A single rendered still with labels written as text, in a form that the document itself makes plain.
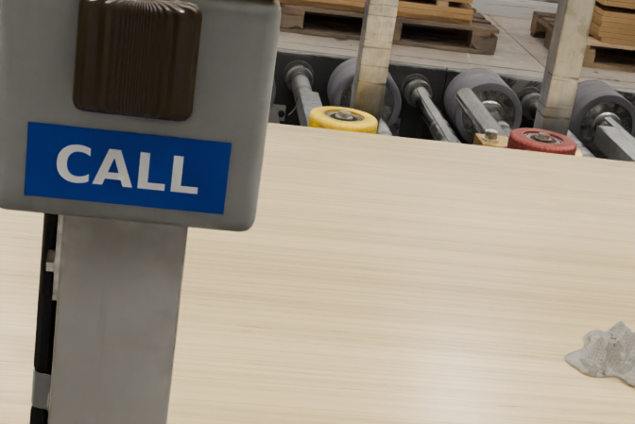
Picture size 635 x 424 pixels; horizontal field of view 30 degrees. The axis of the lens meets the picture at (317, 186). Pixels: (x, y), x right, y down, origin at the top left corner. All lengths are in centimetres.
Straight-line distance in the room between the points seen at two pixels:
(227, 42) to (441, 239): 77
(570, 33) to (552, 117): 11
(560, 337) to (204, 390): 29
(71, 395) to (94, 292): 3
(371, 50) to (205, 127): 115
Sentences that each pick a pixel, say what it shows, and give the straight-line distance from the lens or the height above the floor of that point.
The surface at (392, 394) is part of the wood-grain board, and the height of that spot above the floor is 90.
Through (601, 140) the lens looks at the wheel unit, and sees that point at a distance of 187.
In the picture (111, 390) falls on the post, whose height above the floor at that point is 109.
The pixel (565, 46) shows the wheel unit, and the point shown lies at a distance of 150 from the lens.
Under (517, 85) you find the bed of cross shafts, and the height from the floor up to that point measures 83.
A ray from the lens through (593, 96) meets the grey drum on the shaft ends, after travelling 198.
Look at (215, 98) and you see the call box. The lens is 31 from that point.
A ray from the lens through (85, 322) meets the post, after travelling 35.
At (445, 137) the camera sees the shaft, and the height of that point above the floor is 81.
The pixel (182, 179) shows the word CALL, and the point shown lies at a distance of 31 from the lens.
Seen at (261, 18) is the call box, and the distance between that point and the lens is 30.
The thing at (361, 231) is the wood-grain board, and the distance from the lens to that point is 104.
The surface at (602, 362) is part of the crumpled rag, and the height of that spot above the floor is 91.
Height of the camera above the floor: 127
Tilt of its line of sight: 19 degrees down
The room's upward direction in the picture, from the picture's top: 8 degrees clockwise
